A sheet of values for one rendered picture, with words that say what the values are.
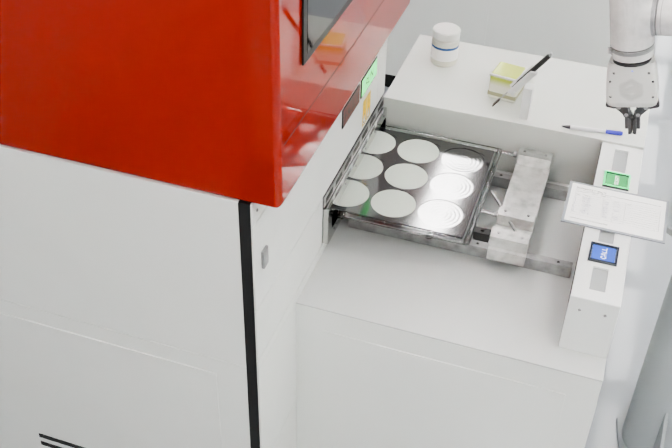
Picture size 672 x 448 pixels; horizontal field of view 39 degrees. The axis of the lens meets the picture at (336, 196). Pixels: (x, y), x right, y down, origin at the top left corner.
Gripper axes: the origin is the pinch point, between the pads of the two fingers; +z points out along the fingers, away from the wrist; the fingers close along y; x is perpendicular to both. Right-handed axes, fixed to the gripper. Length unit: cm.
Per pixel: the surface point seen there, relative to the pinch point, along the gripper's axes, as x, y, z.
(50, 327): -66, -109, 11
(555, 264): -19.0, -14.3, 24.0
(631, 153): 12.4, -1.4, 15.5
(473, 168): 2.4, -35.8, 14.4
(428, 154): 4.1, -46.9, 11.9
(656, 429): 7, 5, 100
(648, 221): -12.3, 4.1, 16.3
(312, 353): -46, -62, 31
